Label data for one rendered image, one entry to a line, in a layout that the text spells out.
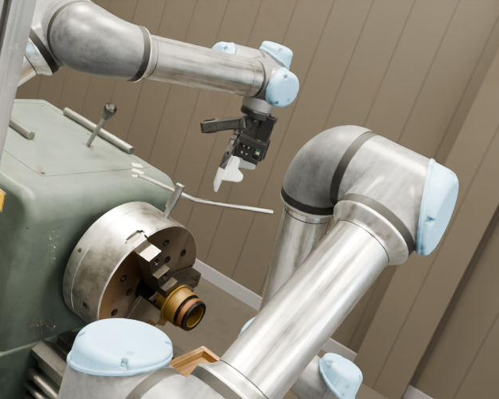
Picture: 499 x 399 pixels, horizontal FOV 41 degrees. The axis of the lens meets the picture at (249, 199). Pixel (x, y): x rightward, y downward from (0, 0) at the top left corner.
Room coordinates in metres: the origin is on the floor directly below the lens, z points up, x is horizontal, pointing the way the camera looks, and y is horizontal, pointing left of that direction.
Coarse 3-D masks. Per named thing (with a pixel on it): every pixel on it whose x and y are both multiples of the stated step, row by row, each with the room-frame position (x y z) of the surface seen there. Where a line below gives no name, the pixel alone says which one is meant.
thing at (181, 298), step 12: (180, 288) 1.35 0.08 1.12; (168, 300) 1.32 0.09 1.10; (180, 300) 1.32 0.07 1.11; (192, 300) 1.33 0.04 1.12; (168, 312) 1.31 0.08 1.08; (180, 312) 1.31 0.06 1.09; (192, 312) 1.36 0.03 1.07; (204, 312) 1.36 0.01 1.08; (180, 324) 1.30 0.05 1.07; (192, 324) 1.34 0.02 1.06
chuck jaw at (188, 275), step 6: (192, 264) 1.53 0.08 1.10; (180, 270) 1.48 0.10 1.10; (186, 270) 1.49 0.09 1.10; (192, 270) 1.50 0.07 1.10; (174, 276) 1.44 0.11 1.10; (180, 276) 1.45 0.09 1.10; (186, 276) 1.46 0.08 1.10; (192, 276) 1.47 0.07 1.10; (198, 276) 1.49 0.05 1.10; (180, 282) 1.42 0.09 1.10; (186, 282) 1.43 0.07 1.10; (192, 282) 1.44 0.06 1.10; (198, 282) 1.50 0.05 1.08; (192, 288) 1.41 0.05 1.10
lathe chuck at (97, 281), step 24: (144, 216) 1.41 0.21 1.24; (96, 240) 1.33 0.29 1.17; (120, 240) 1.33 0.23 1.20; (168, 240) 1.41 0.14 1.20; (192, 240) 1.49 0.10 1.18; (96, 264) 1.30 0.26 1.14; (120, 264) 1.29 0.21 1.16; (168, 264) 1.44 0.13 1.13; (72, 288) 1.31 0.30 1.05; (96, 288) 1.27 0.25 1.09; (120, 288) 1.31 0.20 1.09; (144, 288) 1.44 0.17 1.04; (96, 312) 1.27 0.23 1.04; (120, 312) 1.33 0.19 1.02
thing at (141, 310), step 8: (136, 296) 1.37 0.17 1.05; (136, 304) 1.36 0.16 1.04; (144, 304) 1.35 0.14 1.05; (152, 304) 1.35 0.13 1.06; (128, 312) 1.35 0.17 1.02; (136, 312) 1.35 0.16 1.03; (144, 312) 1.34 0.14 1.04; (152, 312) 1.34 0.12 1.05; (160, 312) 1.33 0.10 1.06; (136, 320) 1.34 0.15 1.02; (144, 320) 1.33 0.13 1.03; (152, 320) 1.33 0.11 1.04; (160, 320) 1.33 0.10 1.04
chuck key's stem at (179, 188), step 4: (176, 184) 1.46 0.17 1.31; (180, 184) 1.46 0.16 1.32; (176, 188) 1.46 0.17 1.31; (180, 188) 1.46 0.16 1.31; (184, 188) 1.46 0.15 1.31; (176, 192) 1.45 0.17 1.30; (180, 192) 1.46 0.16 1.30; (172, 196) 1.45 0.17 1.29; (176, 196) 1.45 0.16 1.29; (180, 196) 1.46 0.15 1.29; (168, 200) 1.45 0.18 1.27; (172, 200) 1.45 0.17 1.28; (176, 200) 1.45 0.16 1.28; (168, 204) 1.45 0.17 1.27; (172, 204) 1.45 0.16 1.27; (176, 204) 1.46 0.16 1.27; (168, 208) 1.45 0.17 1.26; (172, 208) 1.45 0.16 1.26; (164, 212) 1.45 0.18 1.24; (168, 212) 1.45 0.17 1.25; (164, 216) 1.44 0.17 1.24; (168, 216) 1.45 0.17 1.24
